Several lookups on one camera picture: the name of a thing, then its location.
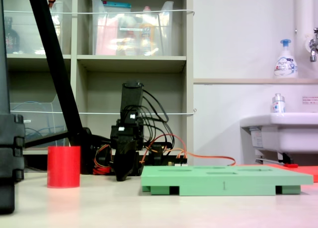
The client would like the large clear storage bin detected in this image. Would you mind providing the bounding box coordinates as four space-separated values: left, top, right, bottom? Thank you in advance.
91 0 174 57

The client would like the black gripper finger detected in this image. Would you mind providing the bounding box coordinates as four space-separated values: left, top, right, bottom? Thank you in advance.
127 150 139 178
114 151 129 182

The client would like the red cylinder block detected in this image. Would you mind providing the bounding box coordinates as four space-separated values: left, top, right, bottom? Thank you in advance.
47 146 81 189

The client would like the thin black wire loop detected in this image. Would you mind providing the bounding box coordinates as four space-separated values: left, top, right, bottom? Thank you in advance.
138 88 170 149

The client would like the dark glass bottle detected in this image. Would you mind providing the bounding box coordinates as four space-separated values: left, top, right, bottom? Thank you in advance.
3 16 20 54

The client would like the green shape-hole board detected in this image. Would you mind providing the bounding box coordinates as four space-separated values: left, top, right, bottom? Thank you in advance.
140 164 314 197

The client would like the beige shelf unit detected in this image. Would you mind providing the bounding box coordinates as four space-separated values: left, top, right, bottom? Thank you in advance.
0 0 195 155

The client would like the clear bin with blue cables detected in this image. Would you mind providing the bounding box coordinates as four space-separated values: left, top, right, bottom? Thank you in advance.
9 93 68 149

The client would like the teal-edged package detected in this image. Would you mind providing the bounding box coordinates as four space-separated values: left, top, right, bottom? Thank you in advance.
102 0 132 14

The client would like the pink refill pouch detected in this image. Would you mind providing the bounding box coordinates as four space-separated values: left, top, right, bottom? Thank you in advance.
95 15 119 56

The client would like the circuit board with wires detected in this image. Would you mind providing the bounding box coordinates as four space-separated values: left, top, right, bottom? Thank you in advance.
166 160 189 168

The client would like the white sink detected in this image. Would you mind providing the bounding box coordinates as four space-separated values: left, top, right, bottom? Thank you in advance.
239 112 318 164

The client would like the small wall sign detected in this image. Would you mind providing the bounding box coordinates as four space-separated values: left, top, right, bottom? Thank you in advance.
302 95 318 105

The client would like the small clear bottle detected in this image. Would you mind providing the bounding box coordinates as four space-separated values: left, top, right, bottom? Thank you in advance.
270 93 286 114

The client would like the thin black tripod brace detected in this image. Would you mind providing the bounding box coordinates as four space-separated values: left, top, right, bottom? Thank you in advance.
24 130 70 149

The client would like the clear storage bin with bottles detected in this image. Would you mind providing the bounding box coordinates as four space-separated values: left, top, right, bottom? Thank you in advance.
3 0 65 55

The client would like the thin orange wire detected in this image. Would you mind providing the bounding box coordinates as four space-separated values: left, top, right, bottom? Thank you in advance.
139 133 237 167

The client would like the notched black tripod leg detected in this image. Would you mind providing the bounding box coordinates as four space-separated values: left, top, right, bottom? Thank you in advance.
0 0 25 215

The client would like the white shelf cord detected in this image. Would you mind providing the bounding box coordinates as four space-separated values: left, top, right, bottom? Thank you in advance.
3 9 196 16
9 108 197 116

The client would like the metal faucet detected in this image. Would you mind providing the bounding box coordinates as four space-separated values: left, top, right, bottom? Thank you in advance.
308 27 318 63

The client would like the white foam soap bottle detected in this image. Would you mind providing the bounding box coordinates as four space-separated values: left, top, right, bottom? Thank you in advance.
274 39 299 79

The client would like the orange-labelled spray bottle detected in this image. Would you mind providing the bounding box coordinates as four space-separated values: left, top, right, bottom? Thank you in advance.
139 5 157 55

